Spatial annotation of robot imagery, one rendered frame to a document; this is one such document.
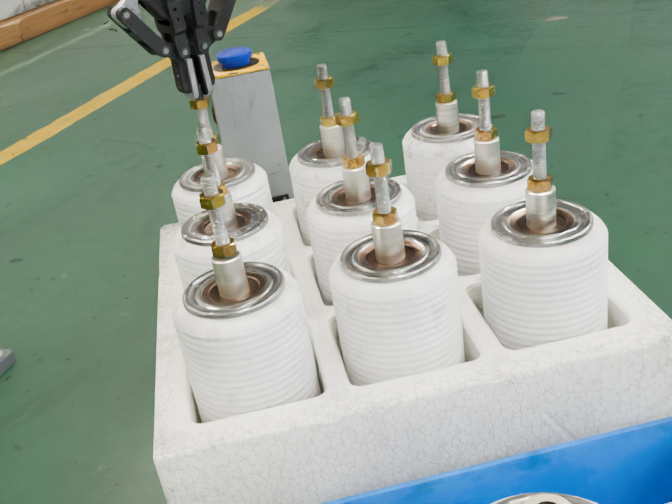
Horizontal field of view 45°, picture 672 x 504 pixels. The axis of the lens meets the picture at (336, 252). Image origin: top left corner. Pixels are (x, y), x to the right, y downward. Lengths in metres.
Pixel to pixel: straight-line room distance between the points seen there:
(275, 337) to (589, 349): 0.23
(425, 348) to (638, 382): 0.16
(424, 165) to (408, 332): 0.27
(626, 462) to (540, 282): 0.15
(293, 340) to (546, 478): 0.21
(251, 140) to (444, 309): 0.42
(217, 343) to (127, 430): 0.37
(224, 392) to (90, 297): 0.64
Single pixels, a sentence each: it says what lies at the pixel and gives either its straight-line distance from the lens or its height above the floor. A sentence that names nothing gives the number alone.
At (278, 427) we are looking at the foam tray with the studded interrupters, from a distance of 0.58.
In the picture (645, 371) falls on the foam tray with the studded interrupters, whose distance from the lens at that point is 0.65.
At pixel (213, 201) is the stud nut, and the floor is 0.33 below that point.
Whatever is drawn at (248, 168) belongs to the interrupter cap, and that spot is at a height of 0.25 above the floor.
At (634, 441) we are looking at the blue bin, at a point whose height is 0.11.
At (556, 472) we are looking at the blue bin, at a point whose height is 0.10.
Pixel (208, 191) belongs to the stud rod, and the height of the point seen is 0.33.
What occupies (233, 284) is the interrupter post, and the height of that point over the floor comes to 0.26.
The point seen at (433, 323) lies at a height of 0.21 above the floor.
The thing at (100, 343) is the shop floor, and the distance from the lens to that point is 1.10.
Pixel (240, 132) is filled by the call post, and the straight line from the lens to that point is 0.95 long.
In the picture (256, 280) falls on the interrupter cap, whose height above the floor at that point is 0.25.
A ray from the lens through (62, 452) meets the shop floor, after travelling 0.94.
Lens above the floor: 0.54
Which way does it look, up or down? 27 degrees down
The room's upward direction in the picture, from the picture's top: 10 degrees counter-clockwise
